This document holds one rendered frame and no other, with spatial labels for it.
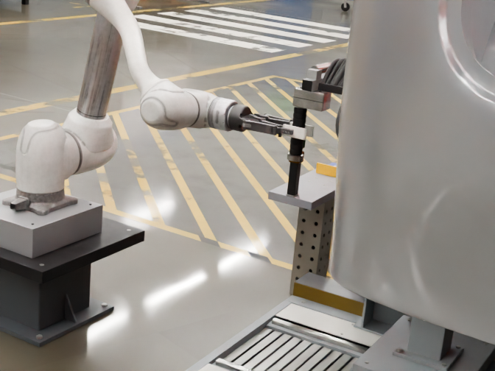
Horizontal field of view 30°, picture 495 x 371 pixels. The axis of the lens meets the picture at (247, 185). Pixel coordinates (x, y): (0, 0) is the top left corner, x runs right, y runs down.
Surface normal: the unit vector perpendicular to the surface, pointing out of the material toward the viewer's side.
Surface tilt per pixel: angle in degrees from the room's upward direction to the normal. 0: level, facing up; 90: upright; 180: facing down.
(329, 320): 0
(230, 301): 0
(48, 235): 90
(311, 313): 0
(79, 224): 90
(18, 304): 90
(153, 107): 89
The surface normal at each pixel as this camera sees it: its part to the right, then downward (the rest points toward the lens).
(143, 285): 0.09, -0.95
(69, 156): 0.86, 0.11
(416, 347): -0.49, 0.22
